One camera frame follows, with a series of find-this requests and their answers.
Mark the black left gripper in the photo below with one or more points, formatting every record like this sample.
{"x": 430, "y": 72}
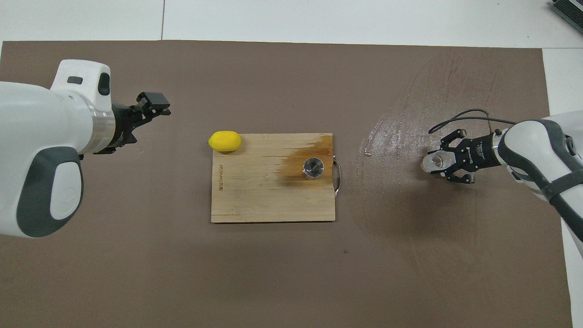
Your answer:
{"x": 123, "y": 125}

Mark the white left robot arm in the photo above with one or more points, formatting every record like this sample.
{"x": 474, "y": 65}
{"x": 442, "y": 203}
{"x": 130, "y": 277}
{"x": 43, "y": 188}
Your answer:
{"x": 41, "y": 146}

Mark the steel double-cone jigger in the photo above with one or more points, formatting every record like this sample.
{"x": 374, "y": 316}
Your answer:
{"x": 313, "y": 167}

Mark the clear plastic cup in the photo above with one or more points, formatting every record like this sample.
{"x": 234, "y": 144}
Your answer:
{"x": 433, "y": 161}

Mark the grey ridged device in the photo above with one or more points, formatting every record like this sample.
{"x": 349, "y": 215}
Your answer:
{"x": 569, "y": 11}

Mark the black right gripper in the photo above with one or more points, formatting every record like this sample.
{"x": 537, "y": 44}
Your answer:
{"x": 480, "y": 152}

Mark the yellow lemon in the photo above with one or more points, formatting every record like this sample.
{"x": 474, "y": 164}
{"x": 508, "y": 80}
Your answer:
{"x": 225, "y": 141}

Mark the brown table mat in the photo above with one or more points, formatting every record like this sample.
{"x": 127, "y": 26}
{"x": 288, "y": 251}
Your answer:
{"x": 227, "y": 273}

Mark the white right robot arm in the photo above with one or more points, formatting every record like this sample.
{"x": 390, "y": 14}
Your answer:
{"x": 542, "y": 155}

